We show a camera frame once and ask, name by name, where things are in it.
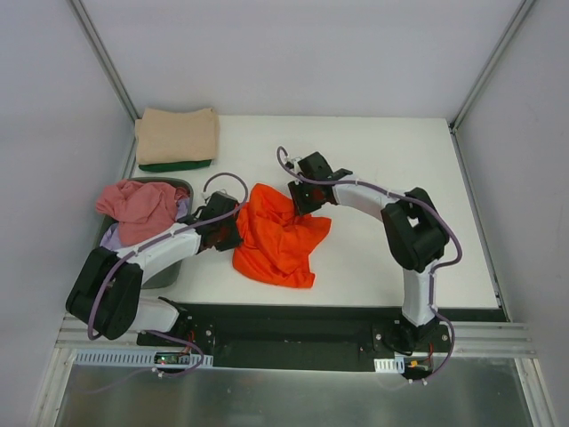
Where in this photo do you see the orange t shirt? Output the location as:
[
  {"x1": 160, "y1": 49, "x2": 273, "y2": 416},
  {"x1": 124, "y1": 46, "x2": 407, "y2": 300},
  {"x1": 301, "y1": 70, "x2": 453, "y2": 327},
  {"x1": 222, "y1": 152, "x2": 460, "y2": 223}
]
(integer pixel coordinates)
[{"x1": 232, "y1": 183, "x2": 332, "y2": 289}]

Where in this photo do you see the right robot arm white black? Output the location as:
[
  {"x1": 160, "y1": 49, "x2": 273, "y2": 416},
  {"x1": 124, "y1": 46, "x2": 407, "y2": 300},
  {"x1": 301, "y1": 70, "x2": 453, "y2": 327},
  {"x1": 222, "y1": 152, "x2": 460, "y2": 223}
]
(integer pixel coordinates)
[{"x1": 277, "y1": 148, "x2": 450, "y2": 354}]

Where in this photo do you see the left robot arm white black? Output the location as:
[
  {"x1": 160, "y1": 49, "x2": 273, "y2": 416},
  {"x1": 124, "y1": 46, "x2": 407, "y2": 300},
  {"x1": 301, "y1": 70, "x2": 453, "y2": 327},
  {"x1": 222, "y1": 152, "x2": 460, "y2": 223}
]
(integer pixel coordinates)
[{"x1": 66, "y1": 191, "x2": 243, "y2": 346}]

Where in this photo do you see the grey laundry basket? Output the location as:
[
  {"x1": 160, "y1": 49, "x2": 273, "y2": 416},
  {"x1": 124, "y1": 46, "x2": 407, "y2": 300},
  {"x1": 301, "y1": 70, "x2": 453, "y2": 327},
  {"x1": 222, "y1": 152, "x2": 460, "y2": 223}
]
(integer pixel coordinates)
[{"x1": 88, "y1": 176, "x2": 196, "y2": 291}]

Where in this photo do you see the pink crumpled t shirt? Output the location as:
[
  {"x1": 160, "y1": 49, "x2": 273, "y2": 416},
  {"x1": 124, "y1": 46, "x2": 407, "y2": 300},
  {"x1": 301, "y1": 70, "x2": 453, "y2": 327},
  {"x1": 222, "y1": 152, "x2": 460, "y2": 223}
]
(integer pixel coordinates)
[{"x1": 95, "y1": 180, "x2": 190, "y2": 247}]

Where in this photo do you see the folded green t shirt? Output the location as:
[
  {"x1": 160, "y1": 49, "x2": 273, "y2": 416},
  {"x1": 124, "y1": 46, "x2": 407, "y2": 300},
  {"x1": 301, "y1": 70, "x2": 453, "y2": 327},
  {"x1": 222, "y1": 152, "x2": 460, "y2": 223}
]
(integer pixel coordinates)
[{"x1": 138, "y1": 159, "x2": 212, "y2": 173}]

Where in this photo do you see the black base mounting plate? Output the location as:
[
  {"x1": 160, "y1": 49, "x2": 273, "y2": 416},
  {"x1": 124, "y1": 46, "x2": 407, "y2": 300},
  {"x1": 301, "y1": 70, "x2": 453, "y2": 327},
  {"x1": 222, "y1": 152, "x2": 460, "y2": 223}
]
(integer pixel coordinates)
[{"x1": 136, "y1": 302, "x2": 463, "y2": 372}]

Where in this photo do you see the lavender crumpled t shirt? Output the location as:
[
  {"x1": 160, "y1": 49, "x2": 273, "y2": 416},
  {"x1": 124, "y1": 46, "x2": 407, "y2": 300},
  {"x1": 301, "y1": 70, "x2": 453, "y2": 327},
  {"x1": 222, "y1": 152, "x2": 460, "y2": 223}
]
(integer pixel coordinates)
[{"x1": 100, "y1": 197, "x2": 192, "y2": 251}]

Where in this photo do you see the folded beige t shirt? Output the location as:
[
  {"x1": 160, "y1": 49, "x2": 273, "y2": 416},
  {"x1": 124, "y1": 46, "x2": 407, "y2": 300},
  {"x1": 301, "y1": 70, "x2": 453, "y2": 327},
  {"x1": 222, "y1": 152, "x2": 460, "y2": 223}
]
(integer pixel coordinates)
[{"x1": 134, "y1": 108, "x2": 220, "y2": 165}]

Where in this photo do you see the right white cable duct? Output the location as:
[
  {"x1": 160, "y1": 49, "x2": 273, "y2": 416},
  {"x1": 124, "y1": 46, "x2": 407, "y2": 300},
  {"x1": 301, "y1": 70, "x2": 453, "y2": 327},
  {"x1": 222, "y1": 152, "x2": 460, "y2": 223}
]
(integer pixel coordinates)
[{"x1": 373, "y1": 358, "x2": 405, "y2": 375}]

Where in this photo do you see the white cable duct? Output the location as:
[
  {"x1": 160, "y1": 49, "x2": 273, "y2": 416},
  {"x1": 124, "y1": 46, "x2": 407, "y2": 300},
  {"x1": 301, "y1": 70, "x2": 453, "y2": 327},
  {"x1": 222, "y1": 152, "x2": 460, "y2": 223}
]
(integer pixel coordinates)
[
  {"x1": 75, "y1": 350, "x2": 213, "y2": 370},
  {"x1": 373, "y1": 358, "x2": 405, "y2": 375}
]

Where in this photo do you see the left white cable duct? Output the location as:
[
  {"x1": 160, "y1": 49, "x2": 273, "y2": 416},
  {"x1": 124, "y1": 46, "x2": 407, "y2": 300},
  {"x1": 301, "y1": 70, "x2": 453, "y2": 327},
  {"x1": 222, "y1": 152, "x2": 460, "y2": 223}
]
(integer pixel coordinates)
[{"x1": 75, "y1": 350, "x2": 213, "y2": 370}]

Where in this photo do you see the aluminium front rail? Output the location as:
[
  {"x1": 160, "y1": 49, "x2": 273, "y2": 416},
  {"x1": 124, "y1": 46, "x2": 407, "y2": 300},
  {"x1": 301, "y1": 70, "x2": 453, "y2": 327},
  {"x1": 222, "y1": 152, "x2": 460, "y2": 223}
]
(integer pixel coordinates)
[{"x1": 55, "y1": 315, "x2": 538, "y2": 359}]

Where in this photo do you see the left aluminium frame post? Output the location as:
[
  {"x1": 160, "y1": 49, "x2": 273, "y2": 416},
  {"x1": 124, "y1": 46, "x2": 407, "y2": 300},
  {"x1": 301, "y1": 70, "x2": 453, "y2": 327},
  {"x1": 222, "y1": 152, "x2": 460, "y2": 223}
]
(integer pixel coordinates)
[{"x1": 66, "y1": 0, "x2": 140, "y2": 121}]

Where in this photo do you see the aluminium frame post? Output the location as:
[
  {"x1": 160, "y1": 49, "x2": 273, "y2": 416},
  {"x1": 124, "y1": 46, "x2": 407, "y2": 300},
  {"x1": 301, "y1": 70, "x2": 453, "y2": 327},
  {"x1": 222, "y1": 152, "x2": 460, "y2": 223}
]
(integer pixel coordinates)
[
  {"x1": 66, "y1": 0, "x2": 140, "y2": 121},
  {"x1": 447, "y1": 0, "x2": 540, "y2": 133}
]

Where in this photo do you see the right aluminium frame post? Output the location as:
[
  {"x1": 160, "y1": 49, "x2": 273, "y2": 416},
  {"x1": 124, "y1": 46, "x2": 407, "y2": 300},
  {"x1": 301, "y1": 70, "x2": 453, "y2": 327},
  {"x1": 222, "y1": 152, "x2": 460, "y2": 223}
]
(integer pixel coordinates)
[{"x1": 447, "y1": 0, "x2": 540, "y2": 133}]

